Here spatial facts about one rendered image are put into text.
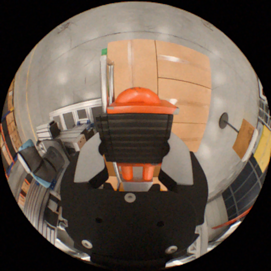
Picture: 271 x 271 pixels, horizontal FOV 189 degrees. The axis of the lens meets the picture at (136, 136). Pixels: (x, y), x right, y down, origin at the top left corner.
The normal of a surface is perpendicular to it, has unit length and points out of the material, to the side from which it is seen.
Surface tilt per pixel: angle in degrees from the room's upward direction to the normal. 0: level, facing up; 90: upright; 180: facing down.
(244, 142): 90
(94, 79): 0
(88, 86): 0
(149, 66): 0
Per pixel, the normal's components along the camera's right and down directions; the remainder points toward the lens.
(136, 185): -0.02, 0.52
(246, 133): -0.99, -0.09
